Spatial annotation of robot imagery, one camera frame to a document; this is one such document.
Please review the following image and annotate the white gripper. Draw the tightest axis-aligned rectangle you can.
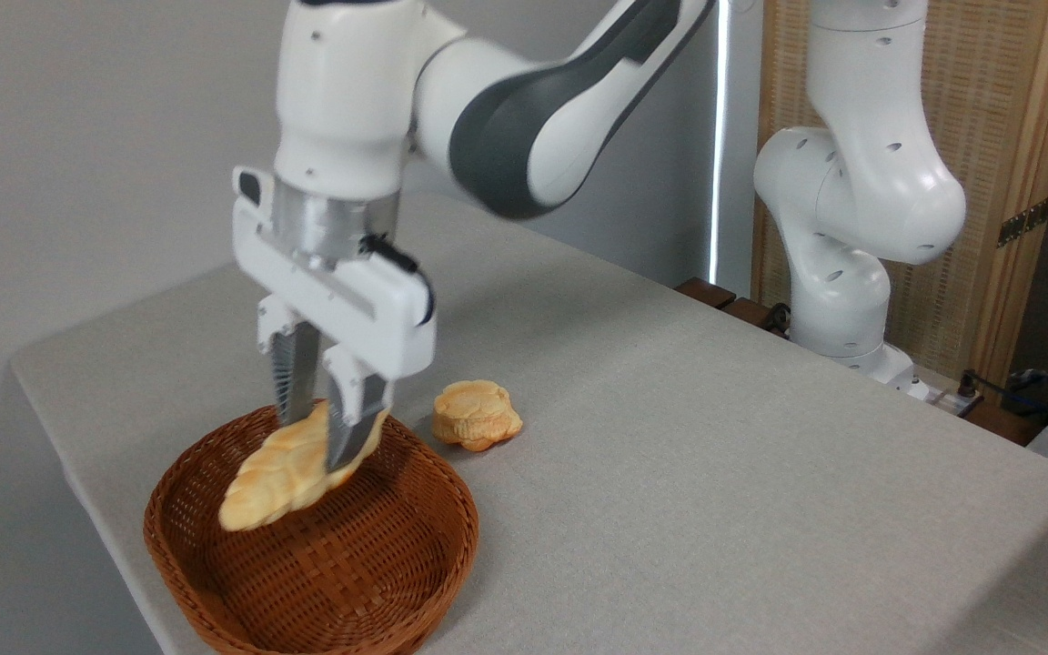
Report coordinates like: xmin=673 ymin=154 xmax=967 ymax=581
xmin=232 ymin=166 xmax=438 ymax=472

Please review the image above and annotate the long braided bread loaf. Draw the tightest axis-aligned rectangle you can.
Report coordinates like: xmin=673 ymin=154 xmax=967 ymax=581
xmin=218 ymin=400 xmax=390 ymax=532

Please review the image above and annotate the round flower-shaped bread bun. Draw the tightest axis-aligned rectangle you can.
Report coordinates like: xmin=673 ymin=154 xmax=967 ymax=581
xmin=432 ymin=379 xmax=524 ymax=453

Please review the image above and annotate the brown wicker basket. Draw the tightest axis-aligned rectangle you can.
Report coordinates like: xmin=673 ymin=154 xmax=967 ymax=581
xmin=144 ymin=402 xmax=479 ymax=655

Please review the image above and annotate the dark brown wooden slat bench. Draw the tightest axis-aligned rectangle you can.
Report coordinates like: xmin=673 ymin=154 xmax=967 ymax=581
xmin=675 ymin=277 xmax=793 ymax=339

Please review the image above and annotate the brass screen hinge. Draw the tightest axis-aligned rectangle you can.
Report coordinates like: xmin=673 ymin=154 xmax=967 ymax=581
xmin=997 ymin=196 xmax=1048 ymax=248

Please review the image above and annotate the wooden rattan folding screen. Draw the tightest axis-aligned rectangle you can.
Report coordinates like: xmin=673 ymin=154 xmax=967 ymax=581
xmin=751 ymin=0 xmax=1048 ymax=392

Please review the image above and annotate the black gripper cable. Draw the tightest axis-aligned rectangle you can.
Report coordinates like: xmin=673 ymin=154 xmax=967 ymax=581
xmin=360 ymin=235 xmax=437 ymax=327

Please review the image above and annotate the black power cable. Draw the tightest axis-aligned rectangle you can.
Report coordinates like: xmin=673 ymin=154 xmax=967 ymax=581
xmin=959 ymin=368 xmax=1048 ymax=430

